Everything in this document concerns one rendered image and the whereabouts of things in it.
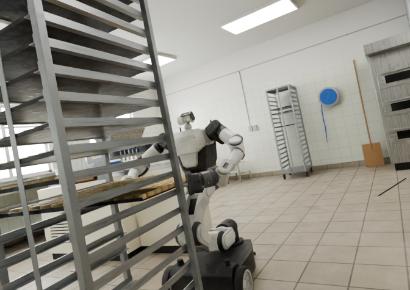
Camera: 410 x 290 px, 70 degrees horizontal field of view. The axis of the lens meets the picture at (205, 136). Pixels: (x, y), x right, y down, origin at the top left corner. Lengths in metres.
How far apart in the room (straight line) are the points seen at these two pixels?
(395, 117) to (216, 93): 3.92
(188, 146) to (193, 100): 5.82
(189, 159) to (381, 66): 4.05
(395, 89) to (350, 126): 1.39
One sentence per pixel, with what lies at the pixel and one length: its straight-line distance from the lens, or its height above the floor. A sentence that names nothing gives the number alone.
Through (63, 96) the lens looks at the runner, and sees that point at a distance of 1.09.
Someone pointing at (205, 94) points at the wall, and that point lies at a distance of 7.60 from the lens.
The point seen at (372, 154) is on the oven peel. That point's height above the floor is 0.21.
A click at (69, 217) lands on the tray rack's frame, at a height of 0.84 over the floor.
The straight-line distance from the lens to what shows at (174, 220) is 2.94.
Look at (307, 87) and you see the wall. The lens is 6.62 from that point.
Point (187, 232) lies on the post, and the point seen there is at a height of 0.58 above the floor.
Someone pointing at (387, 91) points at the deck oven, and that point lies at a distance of 5.43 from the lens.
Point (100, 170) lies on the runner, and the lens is 1.13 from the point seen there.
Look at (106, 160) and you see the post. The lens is 1.74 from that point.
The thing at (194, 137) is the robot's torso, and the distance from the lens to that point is 1.97.
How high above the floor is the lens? 0.98
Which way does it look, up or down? 2 degrees up
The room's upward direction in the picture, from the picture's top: 11 degrees counter-clockwise
